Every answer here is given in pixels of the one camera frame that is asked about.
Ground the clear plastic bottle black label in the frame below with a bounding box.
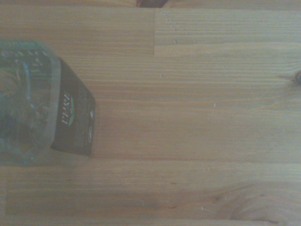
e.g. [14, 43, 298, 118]
[0, 39, 97, 167]

